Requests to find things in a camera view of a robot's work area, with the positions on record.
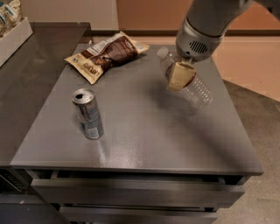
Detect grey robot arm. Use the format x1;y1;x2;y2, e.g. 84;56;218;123
168;0;280;91

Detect white snack box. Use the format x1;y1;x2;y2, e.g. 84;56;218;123
0;17;33;67

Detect brown chip bag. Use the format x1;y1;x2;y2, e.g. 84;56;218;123
66;31;150;85

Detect snack packets in box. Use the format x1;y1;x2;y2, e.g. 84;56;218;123
0;0;24;38

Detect clear plastic water bottle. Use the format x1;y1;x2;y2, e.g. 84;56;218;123
157;46;213;109

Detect grey drawer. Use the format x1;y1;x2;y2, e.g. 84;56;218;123
59;206;217;224
31;175;244;207

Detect upper grey drawer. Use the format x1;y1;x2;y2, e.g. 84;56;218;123
31;175;244;207

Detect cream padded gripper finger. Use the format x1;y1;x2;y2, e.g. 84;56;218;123
167;61;196;92

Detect silver blue drink can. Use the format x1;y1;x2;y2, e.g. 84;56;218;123
72;88;103;139

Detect lower grey drawer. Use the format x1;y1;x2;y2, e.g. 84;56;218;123
59;206;217;224

